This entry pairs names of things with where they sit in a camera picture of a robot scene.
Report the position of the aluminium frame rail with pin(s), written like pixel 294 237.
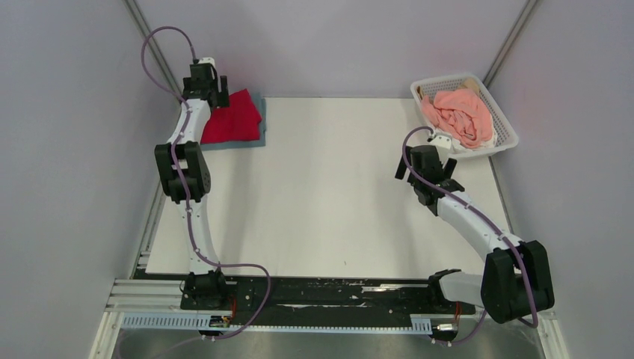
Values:
pixel 152 304

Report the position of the beige garment in basket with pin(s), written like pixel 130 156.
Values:
pixel 466 84

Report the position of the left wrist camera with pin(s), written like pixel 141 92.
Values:
pixel 206 60

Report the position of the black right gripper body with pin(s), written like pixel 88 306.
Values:
pixel 414 185

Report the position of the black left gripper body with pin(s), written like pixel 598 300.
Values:
pixel 214 89

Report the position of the red t shirt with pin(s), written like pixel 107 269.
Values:
pixel 241 125

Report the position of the white plastic laundry basket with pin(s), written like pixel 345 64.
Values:
pixel 507 138

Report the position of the white t shirt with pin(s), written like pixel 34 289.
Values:
pixel 458 147

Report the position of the pink t shirt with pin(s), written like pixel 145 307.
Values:
pixel 460 112

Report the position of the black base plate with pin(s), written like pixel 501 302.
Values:
pixel 318 303

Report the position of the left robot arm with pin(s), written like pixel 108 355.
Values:
pixel 186 180

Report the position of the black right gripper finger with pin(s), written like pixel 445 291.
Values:
pixel 401 170
pixel 449 168

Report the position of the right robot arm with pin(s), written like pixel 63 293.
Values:
pixel 516 281

